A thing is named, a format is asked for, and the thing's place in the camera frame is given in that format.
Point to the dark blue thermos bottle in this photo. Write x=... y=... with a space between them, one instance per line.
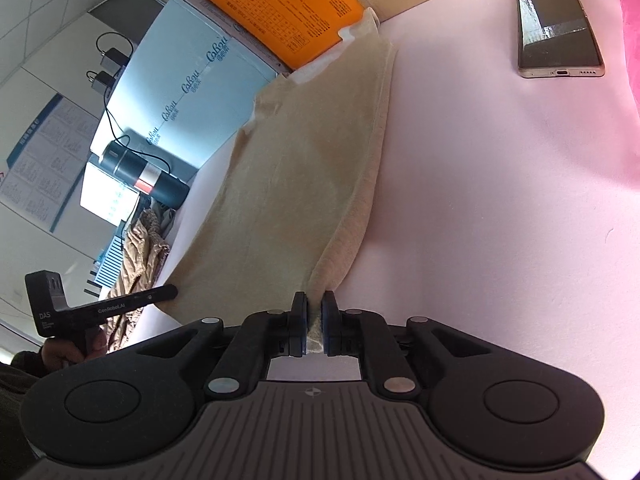
x=145 y=175

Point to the orange printed box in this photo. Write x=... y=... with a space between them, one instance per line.
x=280 y=5

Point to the person's left forearm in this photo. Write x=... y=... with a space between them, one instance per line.
x=15 y=390

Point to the large light blue cardboard box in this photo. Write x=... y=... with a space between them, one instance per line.
x=200 y=95

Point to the beige knit cloth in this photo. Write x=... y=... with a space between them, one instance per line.
x=300 y=175

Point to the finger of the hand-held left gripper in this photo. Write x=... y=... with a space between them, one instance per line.
x=155 y=295

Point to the black power adapter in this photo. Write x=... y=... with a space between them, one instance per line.
x=114 y=58
x=104 y=81

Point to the grey cloth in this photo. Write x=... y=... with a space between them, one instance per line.
x=162 y=215

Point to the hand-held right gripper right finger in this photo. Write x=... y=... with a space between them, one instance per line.
x=329 y=322

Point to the person's left hand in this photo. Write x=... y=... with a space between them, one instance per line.
x=75 y=350

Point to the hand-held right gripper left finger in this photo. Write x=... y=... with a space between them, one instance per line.
x=300 y=322

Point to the smartphone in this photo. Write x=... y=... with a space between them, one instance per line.
x=557 y=30

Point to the blue ribbed box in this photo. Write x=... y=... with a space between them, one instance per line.
x=111 y=260

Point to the wall poster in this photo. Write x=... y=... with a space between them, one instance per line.
x=45 y=165

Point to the small pale blue box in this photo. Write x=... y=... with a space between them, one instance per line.
x=107 y=195

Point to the tan quilted jacket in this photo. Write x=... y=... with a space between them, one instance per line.
x=137 y=265

